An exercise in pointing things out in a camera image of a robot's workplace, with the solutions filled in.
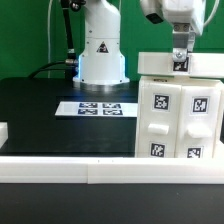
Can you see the white table border frame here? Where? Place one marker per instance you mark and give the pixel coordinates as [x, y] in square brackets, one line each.
[110, 170]

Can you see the white cabinet top box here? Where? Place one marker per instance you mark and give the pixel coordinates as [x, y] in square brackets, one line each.
[202, 65]

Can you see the white cabinet body box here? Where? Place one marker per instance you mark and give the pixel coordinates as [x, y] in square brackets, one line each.
[199, 82]

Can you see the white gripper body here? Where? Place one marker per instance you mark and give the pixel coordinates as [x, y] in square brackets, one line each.
[185, 11]

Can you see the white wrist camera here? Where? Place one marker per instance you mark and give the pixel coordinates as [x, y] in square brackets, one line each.
[152, 10]

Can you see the white marker base plate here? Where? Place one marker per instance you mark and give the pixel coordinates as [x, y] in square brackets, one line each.
[96, 109]

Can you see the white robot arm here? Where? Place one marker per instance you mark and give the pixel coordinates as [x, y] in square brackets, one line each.
[102, 65]

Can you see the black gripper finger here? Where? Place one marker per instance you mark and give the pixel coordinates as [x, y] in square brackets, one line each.
[183, 41]

